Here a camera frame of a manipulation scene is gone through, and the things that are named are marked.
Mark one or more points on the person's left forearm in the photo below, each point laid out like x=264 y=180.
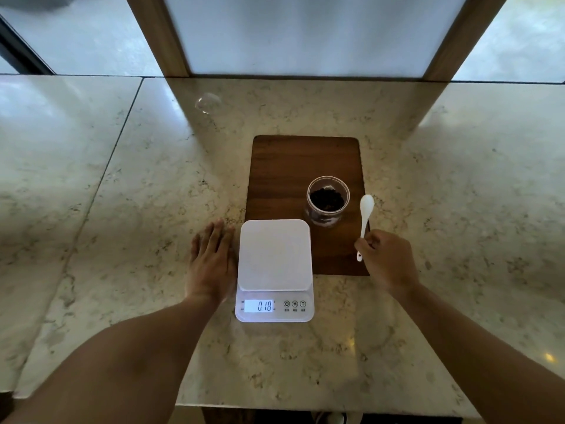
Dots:
x=114 y=362

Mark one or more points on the person's right forearm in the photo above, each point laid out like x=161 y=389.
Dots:
x=481 y=357

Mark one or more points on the wooden window post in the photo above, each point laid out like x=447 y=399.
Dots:
x=156 y=35
x=468 y=35

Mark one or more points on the white digital kitchen scale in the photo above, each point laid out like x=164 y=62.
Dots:
x=273 y=260

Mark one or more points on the person's left middle finger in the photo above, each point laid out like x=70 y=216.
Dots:
x=217 y=237

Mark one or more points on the white plastic spoon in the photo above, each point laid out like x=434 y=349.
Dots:
x=366 y=207

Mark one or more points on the clear glass jar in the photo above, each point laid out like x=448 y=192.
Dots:
x=327 y=216

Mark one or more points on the person's left hand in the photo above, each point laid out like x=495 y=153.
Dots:
x=211 y=271

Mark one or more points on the person's right hand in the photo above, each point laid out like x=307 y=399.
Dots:
x=390 y=262

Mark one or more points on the dark wooden board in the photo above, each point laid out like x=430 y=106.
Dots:
x=282 y=176

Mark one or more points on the person's left little finger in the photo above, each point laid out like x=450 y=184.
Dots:
x=196 y=248

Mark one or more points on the person's right thumb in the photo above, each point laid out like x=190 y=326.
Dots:
x=363 y=249

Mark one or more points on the frosted glass panel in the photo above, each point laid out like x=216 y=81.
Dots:
x=309 y=35

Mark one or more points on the dark loose tea leaves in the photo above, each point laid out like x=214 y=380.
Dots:
x=327 y=200

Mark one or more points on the black window frame bar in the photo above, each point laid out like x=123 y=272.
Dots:
x=22 y=50

